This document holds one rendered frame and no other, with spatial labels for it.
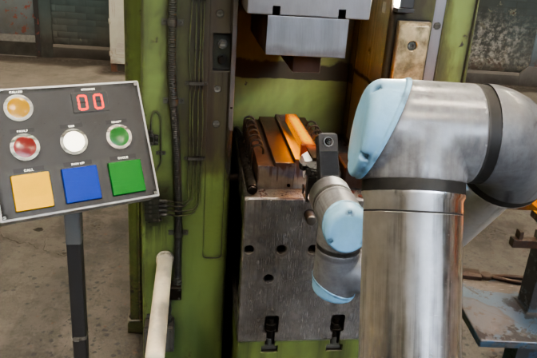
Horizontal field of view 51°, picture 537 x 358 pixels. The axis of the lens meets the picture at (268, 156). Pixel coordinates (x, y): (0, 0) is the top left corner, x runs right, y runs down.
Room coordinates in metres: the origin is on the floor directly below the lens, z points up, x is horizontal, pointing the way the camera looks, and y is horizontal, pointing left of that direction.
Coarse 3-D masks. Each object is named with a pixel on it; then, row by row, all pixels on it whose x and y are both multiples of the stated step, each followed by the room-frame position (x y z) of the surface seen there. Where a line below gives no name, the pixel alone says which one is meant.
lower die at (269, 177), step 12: (264, 120) 1.75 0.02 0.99; (276, 120) 1.75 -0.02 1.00; (300, 120) 1.78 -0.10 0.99; (252, 132) 1.65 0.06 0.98; (264, 132) 1.64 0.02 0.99; (276, 132) 1.63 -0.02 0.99; (252, 144) 1.54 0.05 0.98; (264, 144) 1.54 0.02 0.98; (276, 144) 1.52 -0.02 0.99; (288, 144) 1.50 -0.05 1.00; (264, 156) 1.44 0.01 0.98; (276, 156) 1.42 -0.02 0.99; (288, 156) 1.43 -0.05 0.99; (264, 168) 1.37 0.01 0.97; (276, 168) 1.38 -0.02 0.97; (288, 168) 1.38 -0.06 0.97; (264, 180) 1.37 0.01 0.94; (276, 180) 1.38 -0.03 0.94; (288, 180) 1.38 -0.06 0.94; (300, 180) 1.39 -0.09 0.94
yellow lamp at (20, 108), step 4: (12, 100) 1.13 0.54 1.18; (16, 100) 1.14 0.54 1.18; (20, 100) 1.14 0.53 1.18; (24, 100) 1.15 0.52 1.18; (8, 104) 1.13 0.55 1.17; (12, 104) 1.13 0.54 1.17; (16, 104) 1.13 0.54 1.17; (20, 104) 1.14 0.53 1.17; (24, 104) 1.14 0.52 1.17; (28, 104) 1.15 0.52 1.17; (8, 108) 1.12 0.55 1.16; (12, 108) 1.13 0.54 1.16; (16, 108) 1.13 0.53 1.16; (20, 108) 1.13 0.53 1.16; (24, 108) 1.14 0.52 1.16; (28, 108) 1.14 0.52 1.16; (12, 112) 1.12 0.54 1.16; (16, 112) 1.13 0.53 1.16; (20, 112) 1.13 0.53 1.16; (24, 112) 1.13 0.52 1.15; (28, 112) 1.14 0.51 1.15; (16, 116) 1.12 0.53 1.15; (20, 116) 1.13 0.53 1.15; (24, 116) 1.13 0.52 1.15
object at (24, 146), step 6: (18, 138) 1.10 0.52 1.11; (24, 138) 1.11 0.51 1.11; (30, 138) 1.11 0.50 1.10; (18, 144) 1.09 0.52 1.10; (24, 144) 1.10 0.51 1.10; (30, 144) 1.11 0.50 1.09; (18, 150) 1.09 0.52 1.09; (24, 150) 1.09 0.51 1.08; (30, 150) 1.10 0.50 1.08; (24, 156) 1.09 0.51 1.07
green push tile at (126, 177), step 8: (136, 160) 1.19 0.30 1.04; (112, 168) 1.16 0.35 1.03; (120, 168) 1.17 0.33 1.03; (128, 168) 1.17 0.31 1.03; (136, 168) 1.18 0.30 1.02; (112, 176) 1.15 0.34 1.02; (120, 176) 1.16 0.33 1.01; (128, 176) 1.17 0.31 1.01; (136, 176) 1.17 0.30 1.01; (112, 184) 1.14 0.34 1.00; (120, 184) 1.15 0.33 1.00; (128, 184) 1.16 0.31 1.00; (136, 184) 1.16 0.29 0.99; (144, 184) 1.17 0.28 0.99; (112, 192) 1.14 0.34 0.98; (120, 192) 1.14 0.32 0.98; (128, 192) 1.15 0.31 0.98; (136, 192) 1.16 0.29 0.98
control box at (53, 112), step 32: (0, 96) 1.13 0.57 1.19; (32, 96) 1.16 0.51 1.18; (64, 96) 1.20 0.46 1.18; (96, 96) 1.23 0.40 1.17; (128, 96) 1.27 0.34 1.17; (0, 128) 1.10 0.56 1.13; (32, 128) 1.13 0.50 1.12; (64, 128) 1.16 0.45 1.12; (96, 128) 1.19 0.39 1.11; (128, 128) 1.23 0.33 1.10; (0, 160) 1.06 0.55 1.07; (32, 160) 1.09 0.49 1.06; (64, 160) 1.12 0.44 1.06; (96, 160) 1.16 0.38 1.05; (128, 160) 1.19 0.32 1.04; (0, 192) 1.03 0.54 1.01; (0, 224) 1.01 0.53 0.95
